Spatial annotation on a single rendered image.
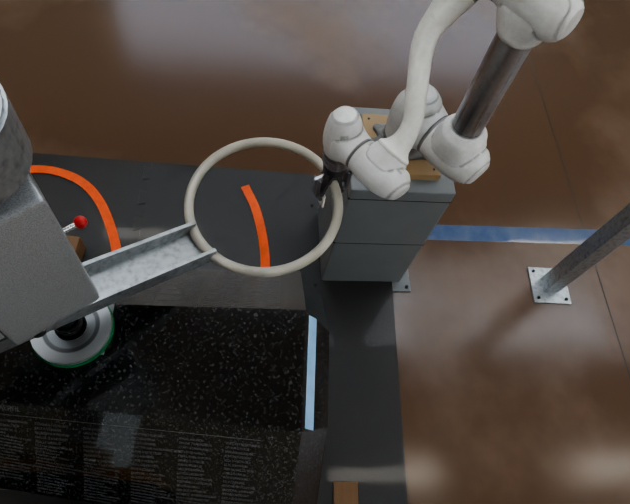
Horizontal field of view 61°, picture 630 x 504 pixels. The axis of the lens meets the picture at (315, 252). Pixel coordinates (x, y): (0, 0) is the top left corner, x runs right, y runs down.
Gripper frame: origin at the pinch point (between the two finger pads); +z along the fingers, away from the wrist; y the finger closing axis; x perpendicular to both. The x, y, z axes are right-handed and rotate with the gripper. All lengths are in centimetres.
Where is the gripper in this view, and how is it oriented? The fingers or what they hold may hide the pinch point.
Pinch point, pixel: (328, 196)
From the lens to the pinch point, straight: 180.5
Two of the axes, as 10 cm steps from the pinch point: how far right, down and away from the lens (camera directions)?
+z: -0.9, 4.4, 8.9
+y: -9.2, 3.2, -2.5
